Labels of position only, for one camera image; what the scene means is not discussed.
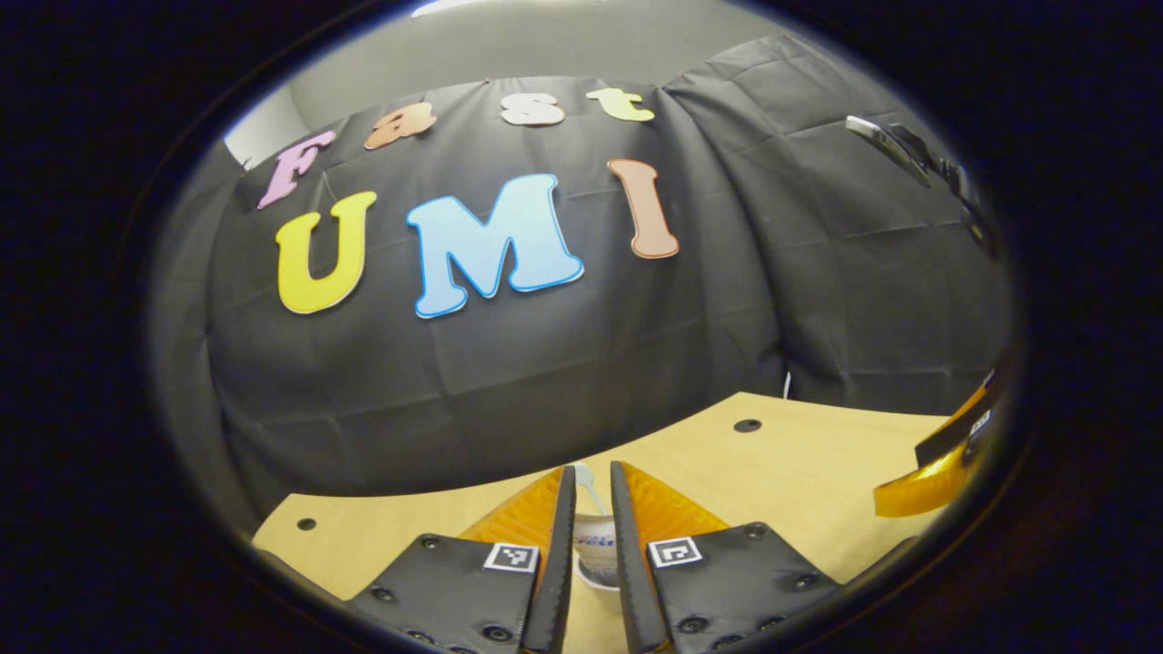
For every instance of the white toothbrush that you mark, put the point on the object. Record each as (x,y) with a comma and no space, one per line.
(586,477)

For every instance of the black backdrop cloth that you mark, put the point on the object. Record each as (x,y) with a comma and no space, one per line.
(545,391)

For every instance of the ceiling light panel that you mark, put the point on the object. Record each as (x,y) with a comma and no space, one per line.
(445,5)

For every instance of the wooden desktop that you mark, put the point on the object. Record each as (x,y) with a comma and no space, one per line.
(800,472)

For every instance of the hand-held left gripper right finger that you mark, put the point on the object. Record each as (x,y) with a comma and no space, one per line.
(631,563)

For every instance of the white toothpaste tube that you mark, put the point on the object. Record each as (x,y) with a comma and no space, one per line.
(597,536)

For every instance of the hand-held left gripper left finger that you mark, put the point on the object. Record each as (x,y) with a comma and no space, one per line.
(554,563)

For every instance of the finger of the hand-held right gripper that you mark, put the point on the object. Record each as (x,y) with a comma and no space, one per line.
(954,422)
(945,486)

